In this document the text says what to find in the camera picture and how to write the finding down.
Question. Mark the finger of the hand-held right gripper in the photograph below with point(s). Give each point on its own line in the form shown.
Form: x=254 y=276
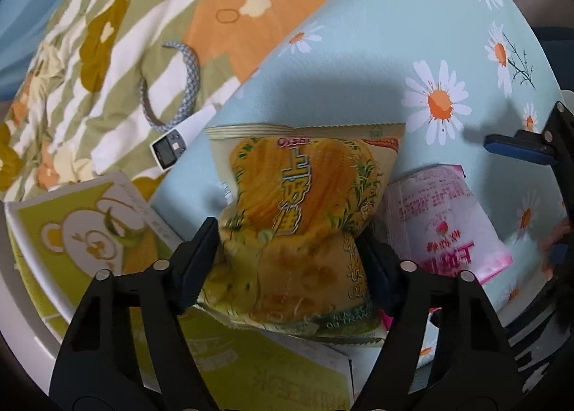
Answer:
x=520 y=148

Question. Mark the daisy print blue cloth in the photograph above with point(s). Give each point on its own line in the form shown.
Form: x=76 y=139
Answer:
x=403 y=34

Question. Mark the green cardboard box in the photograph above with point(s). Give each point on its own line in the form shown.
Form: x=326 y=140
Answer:
x=58 y=222

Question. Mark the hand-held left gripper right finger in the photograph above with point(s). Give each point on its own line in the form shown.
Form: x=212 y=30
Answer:
x=381 y=267

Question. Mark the pink snack packet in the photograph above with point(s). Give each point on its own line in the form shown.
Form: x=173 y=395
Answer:
x=448 y=222

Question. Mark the small white device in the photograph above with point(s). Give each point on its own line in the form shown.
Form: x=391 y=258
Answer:
x=170 y=148

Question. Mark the yellow green snack bag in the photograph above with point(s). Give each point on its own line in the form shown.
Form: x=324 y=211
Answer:
x=296 y=222

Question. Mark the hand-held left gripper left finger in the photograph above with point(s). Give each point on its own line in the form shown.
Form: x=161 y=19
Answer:
x=197 y=258

